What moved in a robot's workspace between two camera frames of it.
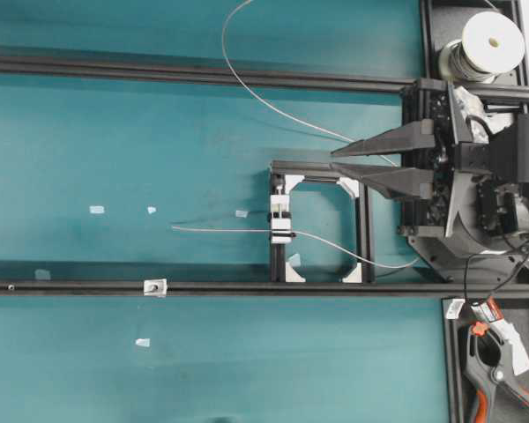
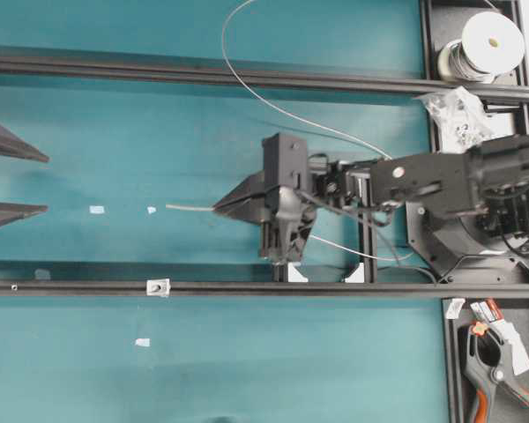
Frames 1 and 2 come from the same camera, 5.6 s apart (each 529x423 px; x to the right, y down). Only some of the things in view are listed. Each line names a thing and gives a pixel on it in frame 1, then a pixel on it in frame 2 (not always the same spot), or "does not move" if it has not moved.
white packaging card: x=521 y=362 does not move
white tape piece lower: x=143 y=342 does not move
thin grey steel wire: x=257 y=91 → x=213 y=209
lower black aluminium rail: x=452 y=290 does not move
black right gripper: x=429 y=100 → x=286 y=209
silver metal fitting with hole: x=155 y=287 does not move
